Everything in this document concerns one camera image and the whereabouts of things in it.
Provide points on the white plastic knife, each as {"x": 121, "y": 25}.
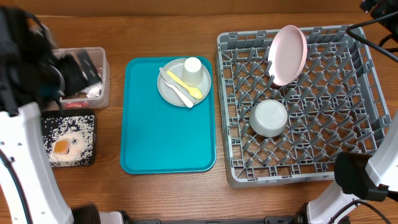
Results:
{"x": 184, "y": 98}

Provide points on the teal serving tray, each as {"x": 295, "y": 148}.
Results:
{"x": 159, "y": 133}

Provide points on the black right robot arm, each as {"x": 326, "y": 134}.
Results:
{"x": 359, "y": 178}

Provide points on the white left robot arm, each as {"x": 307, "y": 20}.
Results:
{"x": 31, "y": 78}

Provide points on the black plastic tray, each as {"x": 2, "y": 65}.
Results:
{"x": 90, "y": 112}

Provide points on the orange food cube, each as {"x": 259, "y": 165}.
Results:
{"x": 62, "y": 146}

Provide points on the white large plate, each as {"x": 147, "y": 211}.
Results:
{"x": 287, "y": 54}

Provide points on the grey dishwasher rack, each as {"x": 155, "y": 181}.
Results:
{"x": 335, "y": 105}

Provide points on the grey bowl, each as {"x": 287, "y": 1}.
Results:
{"x": 268, "y": 118}

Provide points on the white plastic cup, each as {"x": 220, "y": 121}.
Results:
{"x": 192, "y": 71}

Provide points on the white napkin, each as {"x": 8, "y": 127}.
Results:
{"x": 93, "y": 91}

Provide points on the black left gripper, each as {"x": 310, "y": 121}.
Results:
{"x": 69, "y": 67}

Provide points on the red sauce packet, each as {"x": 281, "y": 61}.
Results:
{"x": 73, "y": 105}

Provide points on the yellow plastic spoon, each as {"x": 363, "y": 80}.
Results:
{"x": 193, "y": 91}

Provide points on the grey small plate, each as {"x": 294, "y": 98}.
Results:
{"x": 203, "y": 85}

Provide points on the clear plastic bin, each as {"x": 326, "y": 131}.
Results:
{"x": 98, "y": 55}

